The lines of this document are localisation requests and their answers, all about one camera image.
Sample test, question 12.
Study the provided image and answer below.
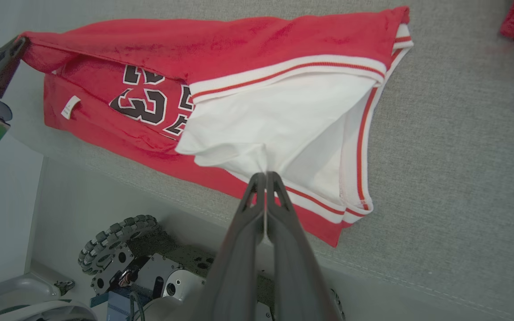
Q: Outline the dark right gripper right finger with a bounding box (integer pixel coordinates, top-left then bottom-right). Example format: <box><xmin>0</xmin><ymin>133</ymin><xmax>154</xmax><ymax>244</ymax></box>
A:
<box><xmin>266</xmin><ymin>172</ymin><xmax>343</xmax><ymax>321</ymax></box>

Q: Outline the robot wheeled base chassis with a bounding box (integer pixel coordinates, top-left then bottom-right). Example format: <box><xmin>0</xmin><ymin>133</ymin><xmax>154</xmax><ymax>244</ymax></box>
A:
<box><xmin>89</xmin><ymin>230</ymin><xmax>346</xmax><ymax>321</ymax></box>

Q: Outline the white plastic base cover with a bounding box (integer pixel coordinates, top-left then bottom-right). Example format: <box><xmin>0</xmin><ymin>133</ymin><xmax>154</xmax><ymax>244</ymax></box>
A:
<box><xmin>0</xmin><ymin>273</ymin><xmax>99</xmax><ymax>321</ymax></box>

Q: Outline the grey mecanum wheel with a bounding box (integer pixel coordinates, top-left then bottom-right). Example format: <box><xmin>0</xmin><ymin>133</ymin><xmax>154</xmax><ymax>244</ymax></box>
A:
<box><xmin>77</xmin><ymin>214</ymin><xmax>160</xmax><ymax>276</ymax></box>

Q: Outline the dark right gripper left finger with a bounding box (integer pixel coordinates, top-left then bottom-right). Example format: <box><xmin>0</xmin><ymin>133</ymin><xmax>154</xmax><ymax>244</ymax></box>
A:
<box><xmin>190</xmin><ymin>173</ymin><xmax>267</xmax><ymax>321</ymax></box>

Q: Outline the red Bulls jersey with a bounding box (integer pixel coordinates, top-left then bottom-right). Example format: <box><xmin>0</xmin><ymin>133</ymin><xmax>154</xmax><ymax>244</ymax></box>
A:
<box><xmin>18</xmin><ymin>5</ymin><xmax>415</xmax><ymax>248</ymax></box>

